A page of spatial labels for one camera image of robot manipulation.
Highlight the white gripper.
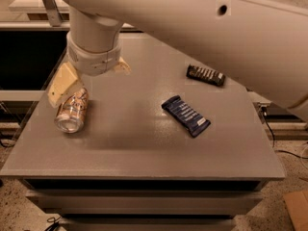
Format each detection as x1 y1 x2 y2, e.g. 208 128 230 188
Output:
47 33 132 108

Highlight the orange soda can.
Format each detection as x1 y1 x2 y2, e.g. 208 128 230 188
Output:
54 88 89 134

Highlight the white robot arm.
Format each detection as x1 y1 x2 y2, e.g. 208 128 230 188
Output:
64 0 308 120

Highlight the grey table cabinet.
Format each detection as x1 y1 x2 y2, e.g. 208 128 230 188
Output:
1 34 285 231

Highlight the blue snack bar wrapper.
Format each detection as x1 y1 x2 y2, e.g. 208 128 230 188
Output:
161 95 211 138

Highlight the dark brown snack bar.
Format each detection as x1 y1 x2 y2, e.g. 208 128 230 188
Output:
186 64 225 87

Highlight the cardboard box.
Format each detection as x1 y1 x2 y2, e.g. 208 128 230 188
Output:
283 191 308 231

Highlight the black cable bottom left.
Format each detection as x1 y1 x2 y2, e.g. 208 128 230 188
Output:
43 216 62 231

